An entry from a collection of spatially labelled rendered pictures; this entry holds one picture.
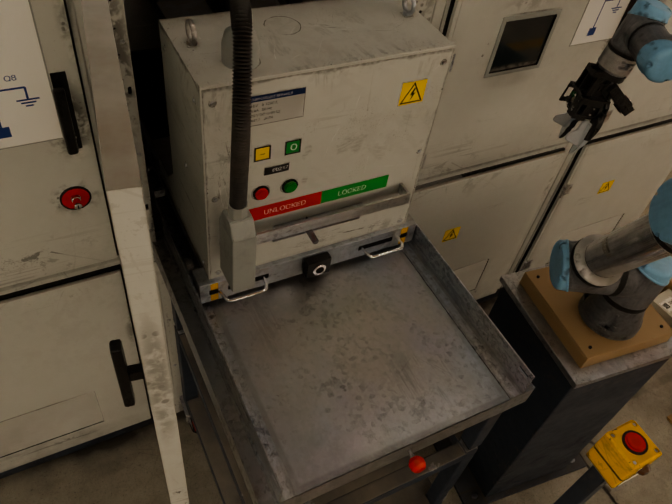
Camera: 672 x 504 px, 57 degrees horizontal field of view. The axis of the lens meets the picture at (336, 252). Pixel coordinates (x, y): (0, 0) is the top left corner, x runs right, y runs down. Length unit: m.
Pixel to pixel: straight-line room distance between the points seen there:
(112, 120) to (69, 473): 1.66
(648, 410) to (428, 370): 1.43
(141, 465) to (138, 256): 1.57
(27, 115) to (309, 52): 0.50
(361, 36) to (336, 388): 0.68
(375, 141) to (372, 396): 0.51
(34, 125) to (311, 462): 0.78
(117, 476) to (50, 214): 1.03
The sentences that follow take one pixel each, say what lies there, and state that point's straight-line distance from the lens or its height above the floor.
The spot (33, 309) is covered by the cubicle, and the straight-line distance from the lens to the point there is 1.57.
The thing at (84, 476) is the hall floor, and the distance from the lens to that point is 2.17.
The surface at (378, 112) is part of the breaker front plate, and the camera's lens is 1.21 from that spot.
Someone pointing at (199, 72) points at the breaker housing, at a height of 1.39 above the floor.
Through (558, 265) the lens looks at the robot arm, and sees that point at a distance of 1.47.
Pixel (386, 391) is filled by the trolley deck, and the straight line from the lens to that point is 1.30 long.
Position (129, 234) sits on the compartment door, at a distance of 0.60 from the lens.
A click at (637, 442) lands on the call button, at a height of 0.91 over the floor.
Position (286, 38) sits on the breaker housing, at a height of 1.39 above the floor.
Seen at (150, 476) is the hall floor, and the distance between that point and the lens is 2.13.
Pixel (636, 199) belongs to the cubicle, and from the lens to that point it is 2.78.
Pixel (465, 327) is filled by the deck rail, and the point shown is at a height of 0.85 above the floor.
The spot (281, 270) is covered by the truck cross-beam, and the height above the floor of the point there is 0.90.
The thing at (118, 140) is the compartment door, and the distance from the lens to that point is 0.61.
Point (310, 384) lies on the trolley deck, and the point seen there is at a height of 0.85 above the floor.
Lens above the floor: 1.95
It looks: 47 degrees down
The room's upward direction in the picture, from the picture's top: 10 degrees clockwise
